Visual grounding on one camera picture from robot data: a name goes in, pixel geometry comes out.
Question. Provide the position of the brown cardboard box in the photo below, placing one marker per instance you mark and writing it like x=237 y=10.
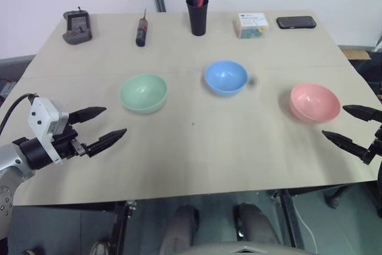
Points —
x=356 y=54

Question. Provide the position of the blue plastic bowl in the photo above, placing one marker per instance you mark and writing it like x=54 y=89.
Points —
x=226 y=79

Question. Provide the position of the grey robot torso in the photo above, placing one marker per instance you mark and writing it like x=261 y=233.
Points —
x=238 y=249

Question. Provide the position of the grey desktop device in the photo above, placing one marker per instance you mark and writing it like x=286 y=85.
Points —
x=77 y=28

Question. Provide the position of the black flat case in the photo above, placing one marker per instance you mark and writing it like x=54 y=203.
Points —
x=296 y=22

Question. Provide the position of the green plastic bowl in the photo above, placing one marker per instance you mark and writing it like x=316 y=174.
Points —
x=143 y=95

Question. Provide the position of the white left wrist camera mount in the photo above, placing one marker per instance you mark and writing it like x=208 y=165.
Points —
x=41 y=117

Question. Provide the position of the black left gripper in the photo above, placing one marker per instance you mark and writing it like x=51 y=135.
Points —
x=67 y=143

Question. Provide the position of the black table leg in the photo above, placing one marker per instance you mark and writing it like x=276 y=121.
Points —
x=291 y=219
x=120 y=225

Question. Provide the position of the red plastic bowl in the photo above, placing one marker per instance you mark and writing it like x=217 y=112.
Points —
x=314 y=104

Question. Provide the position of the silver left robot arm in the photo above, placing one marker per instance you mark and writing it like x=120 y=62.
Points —
x=12 y=159

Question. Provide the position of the clear box with white label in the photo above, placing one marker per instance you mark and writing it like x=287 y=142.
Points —
x=250 y=26

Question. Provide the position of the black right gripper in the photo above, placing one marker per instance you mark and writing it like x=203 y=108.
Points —
x=377 y=141

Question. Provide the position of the black pen cup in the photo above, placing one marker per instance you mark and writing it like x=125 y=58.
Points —
x=197 y=19

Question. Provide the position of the black red screwdriver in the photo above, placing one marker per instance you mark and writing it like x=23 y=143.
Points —
x=141 y=32

